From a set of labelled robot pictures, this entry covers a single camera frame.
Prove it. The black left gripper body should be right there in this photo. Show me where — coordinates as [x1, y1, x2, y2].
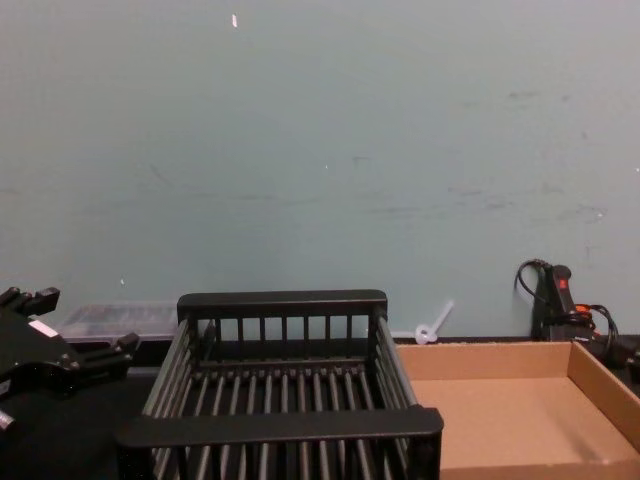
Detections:
[0, 313, 84, 401]

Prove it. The clear plastic case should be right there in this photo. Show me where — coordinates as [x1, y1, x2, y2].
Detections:
[57, 301, 181, 351]

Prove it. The black table cloth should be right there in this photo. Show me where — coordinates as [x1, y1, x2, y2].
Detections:
[0, 337, 640, 480]

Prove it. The black rack with steel bars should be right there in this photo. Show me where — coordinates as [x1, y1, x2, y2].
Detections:
[113, 288, 445, 480]

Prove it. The shallow brown cardboard tray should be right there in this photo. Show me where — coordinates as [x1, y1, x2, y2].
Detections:
[394, 341, 640, 480]

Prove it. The plain pale wall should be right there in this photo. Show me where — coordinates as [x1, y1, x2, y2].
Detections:
[0, 0, 640, 347]

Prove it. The black corded tool red switch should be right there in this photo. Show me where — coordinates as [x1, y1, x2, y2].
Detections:
[516, 258, 640, 371]

